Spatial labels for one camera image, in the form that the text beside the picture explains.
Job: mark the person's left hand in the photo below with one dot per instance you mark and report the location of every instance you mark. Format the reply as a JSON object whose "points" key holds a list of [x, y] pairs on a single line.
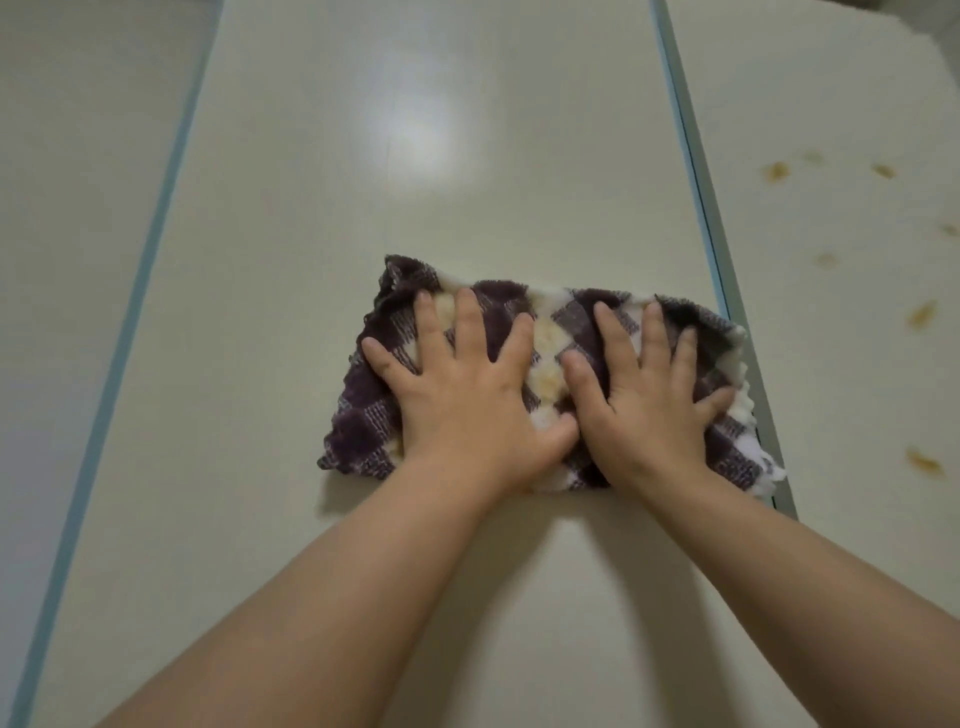
{"points": [[461, 412]]}

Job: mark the person's right hand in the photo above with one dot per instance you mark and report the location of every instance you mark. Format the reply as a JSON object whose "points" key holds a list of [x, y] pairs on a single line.
{"points": [[652, 427]]}

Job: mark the person's right thumb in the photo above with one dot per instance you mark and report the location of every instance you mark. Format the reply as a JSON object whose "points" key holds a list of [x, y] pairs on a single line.
{"points": [[585, 386]]}

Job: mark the person's right middle finger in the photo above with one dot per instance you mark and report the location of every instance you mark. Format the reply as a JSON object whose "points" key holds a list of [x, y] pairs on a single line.
{"points": [[655, 337]]}

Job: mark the person's left thumb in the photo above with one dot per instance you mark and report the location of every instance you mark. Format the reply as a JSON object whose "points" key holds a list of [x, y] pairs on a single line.
{"points": [[551, 444]]}

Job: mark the person's left middle finger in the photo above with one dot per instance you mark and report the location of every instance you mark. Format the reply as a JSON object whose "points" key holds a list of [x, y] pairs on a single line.
{"points": [[474, 330]]}

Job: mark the person's right little finger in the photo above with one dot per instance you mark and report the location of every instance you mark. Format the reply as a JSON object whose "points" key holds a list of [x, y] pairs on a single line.
{"points": [[714, 408]]}

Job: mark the person's left little finger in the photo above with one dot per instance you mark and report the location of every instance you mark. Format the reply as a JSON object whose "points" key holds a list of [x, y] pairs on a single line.
{"points": [[384, 367]]}

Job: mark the purple white checkered cleaning cloth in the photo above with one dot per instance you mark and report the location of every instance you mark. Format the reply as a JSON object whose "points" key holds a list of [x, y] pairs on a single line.
{"points": [[360, 420]]}

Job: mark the person's right forearm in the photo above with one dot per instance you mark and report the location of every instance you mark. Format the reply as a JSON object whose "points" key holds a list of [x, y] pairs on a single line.
{"points": [[787, 592]]}

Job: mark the person's left forearm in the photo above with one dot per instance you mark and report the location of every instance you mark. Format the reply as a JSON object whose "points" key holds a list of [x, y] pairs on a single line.
{"points": [[322, 600]]}

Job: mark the scattered orange food smears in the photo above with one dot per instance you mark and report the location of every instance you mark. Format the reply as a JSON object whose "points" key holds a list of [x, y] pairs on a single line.
{"points": [[922, 315]]}

